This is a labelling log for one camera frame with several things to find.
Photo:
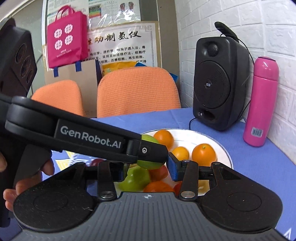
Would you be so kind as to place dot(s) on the mandarin orange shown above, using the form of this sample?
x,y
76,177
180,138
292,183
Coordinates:
x,y
158,186
164,138

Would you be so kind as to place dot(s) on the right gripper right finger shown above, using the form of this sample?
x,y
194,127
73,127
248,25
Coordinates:
x,y
189,172

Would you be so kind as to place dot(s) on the right orange chair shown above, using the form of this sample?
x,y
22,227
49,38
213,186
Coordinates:
x,y
136,90

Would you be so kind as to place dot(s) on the blue printed tablecloth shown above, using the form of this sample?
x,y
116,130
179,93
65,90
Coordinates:
x,y
267,165

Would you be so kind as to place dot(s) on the yellow snack bag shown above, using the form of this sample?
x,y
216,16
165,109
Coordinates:
x,y
110,67

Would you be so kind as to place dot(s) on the brown paper bag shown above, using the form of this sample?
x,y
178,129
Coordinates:
x,y
87,75

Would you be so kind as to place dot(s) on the black speaker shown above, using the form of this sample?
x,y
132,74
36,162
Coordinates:
x,y
222,71

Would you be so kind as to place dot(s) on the small kumquat orange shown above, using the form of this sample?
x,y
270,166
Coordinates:
x,y
181,153

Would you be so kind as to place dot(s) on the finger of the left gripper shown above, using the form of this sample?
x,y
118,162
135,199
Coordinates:
x,y
59,130

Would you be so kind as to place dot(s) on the large orange with navel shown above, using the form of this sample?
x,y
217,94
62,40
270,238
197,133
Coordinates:
x,y
204,155

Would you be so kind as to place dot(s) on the pink tote bag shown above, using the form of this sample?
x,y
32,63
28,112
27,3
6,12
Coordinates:
x,y
67,38

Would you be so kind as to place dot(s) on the dark red plum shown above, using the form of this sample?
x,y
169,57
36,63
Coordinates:
x,y
96,162

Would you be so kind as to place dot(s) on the pink thermos bottle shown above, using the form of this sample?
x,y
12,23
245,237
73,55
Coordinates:
x,y
263,100

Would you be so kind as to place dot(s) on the white ceramic plate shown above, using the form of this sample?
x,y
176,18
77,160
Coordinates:
x,y
183,143

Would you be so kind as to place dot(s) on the red peach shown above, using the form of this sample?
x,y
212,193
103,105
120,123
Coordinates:
x,y
177,188
158,174

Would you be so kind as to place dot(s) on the person's left hand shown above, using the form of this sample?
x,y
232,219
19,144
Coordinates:
x,y
9,195

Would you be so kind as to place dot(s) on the orange chair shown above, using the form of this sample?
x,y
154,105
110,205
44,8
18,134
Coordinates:
x,y
65,95
136,90

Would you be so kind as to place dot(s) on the white chinese text poster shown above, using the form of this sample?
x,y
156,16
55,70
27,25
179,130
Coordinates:
x,y
135,41

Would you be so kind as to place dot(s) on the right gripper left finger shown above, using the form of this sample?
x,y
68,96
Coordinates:
x,y
108,173

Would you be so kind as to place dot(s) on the left orange chair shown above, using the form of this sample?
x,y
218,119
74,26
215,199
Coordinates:
x,y
65,95

